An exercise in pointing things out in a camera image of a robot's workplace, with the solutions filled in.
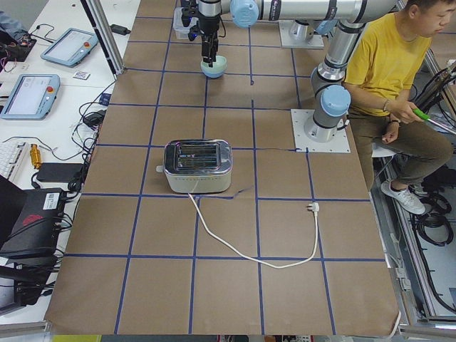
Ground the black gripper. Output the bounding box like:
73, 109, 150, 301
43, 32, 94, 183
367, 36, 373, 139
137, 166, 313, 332
181, 0, 222, 68

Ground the blue bowl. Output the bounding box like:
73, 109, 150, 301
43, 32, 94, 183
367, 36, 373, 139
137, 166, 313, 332
199, 59, 228, 80

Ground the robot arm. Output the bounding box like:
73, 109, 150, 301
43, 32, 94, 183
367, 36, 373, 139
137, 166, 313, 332
221, 1, 395, 143
175, 1, 339, 77

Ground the clear plastic food container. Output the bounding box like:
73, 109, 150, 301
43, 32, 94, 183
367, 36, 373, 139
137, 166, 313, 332
173, 7, 198, 40

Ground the black power adapter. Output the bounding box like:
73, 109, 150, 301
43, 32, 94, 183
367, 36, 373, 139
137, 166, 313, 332
110, 24, 131, 36

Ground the silver white toaster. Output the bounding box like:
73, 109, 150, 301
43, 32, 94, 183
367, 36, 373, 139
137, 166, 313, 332
156, 139, 233, 194

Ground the small printed card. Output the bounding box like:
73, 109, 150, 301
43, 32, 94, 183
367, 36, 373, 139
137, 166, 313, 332
73, 71, 90, 80

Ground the upper teach pendant tablet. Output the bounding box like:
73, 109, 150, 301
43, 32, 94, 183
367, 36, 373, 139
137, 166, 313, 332
41, 28, 98, 67

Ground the teach pendant tablet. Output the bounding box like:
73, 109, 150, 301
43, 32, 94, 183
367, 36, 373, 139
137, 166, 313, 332
1, 74, 61, 120
41, 28, 98, 67

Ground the person in yellow shirt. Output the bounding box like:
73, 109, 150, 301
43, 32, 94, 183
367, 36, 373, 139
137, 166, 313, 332
343, 1, 455, 214

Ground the lower teach pendant tablet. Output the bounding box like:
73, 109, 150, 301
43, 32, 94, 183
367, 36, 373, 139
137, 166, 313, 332
1, 74, 61, 120

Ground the white keyboard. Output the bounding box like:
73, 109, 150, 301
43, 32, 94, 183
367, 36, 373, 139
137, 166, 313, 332
1, 141, 29, 182

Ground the black computer box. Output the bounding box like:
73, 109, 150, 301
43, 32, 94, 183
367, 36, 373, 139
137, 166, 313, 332
1, 177, 67, 260

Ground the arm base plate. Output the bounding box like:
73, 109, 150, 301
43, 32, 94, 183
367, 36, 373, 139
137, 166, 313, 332
291, 109, 351, 153
279, 19, 324, 49

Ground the aluminium frame post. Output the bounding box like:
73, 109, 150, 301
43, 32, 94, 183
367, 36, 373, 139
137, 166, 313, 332
81, 0, 125, 76

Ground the white toaster power cord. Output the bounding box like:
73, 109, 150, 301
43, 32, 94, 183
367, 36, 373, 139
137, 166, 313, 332
187, 192, 320, 269

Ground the green handled reacher tool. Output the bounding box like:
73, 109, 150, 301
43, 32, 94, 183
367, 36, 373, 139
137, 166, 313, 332
413, 108, 456, 135

